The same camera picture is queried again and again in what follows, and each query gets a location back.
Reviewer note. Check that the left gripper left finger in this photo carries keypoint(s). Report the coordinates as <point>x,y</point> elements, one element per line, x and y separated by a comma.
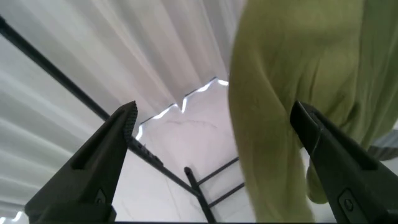
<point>90,177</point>

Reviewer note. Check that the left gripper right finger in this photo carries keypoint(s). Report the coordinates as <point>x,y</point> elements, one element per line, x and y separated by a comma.
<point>351,183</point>

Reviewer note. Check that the green printed shirt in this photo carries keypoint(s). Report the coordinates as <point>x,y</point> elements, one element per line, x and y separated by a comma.
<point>280,62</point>

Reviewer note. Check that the black clothes rack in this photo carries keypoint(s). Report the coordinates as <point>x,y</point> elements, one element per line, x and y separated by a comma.
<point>46,67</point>

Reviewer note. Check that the white curtain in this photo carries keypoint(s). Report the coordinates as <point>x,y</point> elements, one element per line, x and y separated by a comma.
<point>124,46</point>

